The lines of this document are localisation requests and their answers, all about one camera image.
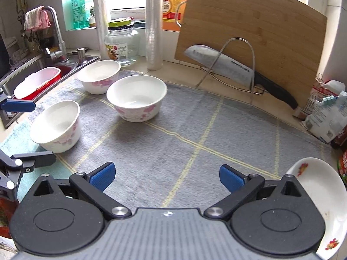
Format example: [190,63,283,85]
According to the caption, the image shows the red and white clipped bag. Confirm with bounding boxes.
[299,74,346,120]

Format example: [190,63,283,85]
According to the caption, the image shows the metal faucet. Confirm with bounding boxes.
[39,6,68,62]

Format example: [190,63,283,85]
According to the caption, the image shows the bamboo cutting board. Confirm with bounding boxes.
[174,0,328,112]

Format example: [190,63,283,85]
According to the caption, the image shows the orange liquid jug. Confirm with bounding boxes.
[162,0,195,32]

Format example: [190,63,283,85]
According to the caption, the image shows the green dish soap bottle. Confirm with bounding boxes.
[70,0,90,30]

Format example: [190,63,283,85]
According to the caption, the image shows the grey checked table mat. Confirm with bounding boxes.
[0,69,334,215]

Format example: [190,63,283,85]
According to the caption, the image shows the white plastic bag roll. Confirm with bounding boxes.
[93,0,112,61]

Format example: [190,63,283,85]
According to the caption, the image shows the red and white basin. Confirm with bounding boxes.
[13,66,62,100]

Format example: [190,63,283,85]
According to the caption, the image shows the metal wire rack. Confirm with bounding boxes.
[194,37,265,96]

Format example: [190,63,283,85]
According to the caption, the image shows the roll of clear plastic bags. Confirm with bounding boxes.
[145,0,165,71]

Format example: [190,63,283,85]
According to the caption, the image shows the pink dishcloth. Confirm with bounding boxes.
[23,6,52,32]

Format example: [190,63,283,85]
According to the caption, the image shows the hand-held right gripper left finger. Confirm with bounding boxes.
[32,162,132,221]

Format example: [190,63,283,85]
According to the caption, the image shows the white pink-flowered bowl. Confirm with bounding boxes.
[106,75,168,123]
[77,60,121,95]
[29,100,81,154]

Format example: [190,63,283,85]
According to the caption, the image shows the black-handled kitchen knife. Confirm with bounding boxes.
[184,44,299,110]

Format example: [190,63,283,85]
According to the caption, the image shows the glass jar with green lid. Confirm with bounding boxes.
[104,17,139,67]

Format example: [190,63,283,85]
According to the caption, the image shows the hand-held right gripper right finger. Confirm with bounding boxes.
[203,164,309,220]

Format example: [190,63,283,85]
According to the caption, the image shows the white floral plate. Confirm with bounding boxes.
[286,157,347,260]

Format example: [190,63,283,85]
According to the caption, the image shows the white plastic powder bag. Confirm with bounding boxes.
[302,90,347,144]

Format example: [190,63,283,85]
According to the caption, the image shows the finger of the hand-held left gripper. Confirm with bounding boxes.
[0,149,57,200]
[0,93,36,112]

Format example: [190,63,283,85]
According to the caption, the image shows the green-lidded sauce jar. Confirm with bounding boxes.
[337,149,347,185]

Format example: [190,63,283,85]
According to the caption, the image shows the metal sink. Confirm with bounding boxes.
[0,49,101,129]

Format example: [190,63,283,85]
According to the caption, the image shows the dark soy sauce bottle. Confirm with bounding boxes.
[331,130,347,150]

